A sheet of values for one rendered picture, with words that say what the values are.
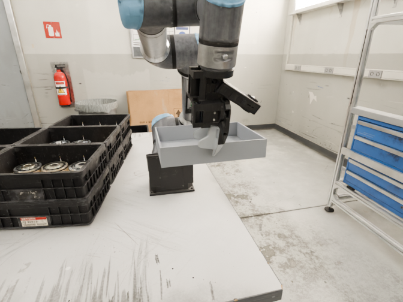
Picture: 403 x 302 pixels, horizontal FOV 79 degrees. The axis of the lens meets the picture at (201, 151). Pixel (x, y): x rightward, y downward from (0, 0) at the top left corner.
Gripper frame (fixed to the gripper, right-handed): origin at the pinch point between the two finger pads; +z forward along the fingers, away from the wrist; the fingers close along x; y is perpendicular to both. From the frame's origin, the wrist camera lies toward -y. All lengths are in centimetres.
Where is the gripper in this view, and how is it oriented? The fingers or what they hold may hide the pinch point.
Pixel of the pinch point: (216, 149)
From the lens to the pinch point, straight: 60.3
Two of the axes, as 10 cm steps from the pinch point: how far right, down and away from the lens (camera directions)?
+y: -9.6, 1.1, -2.7
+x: 2.8, 5.6, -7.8
